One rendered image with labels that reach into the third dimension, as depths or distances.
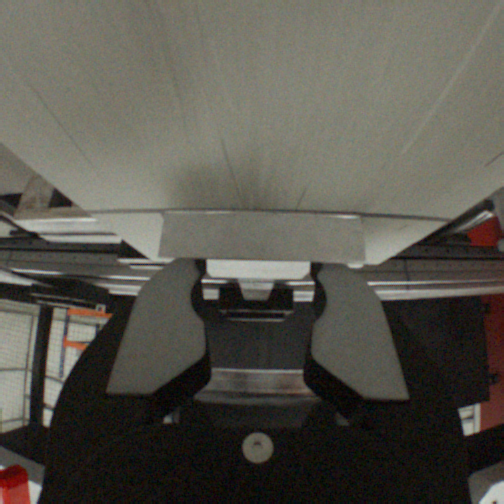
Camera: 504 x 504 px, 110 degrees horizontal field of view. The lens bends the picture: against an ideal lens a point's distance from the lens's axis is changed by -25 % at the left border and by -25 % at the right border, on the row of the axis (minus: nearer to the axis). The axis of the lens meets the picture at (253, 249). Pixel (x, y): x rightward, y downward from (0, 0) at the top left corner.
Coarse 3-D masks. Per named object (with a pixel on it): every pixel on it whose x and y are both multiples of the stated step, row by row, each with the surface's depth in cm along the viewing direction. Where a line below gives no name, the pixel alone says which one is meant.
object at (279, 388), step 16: (208, 384) 16; (224, 384) 16; (240, 384) 16; (256, 384) 16; (272, 384) 16; (288, 384) 16; (304, 384) 16; (208, 400) 15; (224, 400) 15; (240, 400) 15; (256, 400) 15; (272, 400) 15; (288, 400) 15; (304, 400) 15; (320, 400) 15; (224, 416) 15; (240, 416) 15; (256, 416) 15; (272, 416) 15; (288, 416) 15; (304, 416) 15
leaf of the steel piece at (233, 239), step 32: (192, 224) 10; (224, 224) 10; (256, 224) 10; (288, 224) 10; (320, 224) 10; (352, 224) 10; (160, 256) 9; (192, 256) 9; (224, 256) 9; (256, 256) 9; (288, 256) 9; (320, 256) 9; (352, 256) 9
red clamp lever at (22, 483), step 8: (16, 464) 9; (0, 472) 7; (8, 472) 8; (16, 472) 8; (24, 472) 9; (0, 480) 7; (8, 480) 7; (16, 480) 8; (24, 480) 8; (0, 488) 7; (8, 488) 7; (16, 488) 8; (24, 488) 8; (0, 496) 7; (8, 496) 7; (16, 496) 7; (24, 496) 8
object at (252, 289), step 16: (224, 288) 37; (240, 288) 37; (256, 288) 26; (272, 288) 37; (288, 288) 37; (224, 304) 36; (240, 304) 36; (256, 304) 36; (272, 304) 36; (288, 304) 36; (240, 320) 43; (256, 320) 40; (272, 320) 39
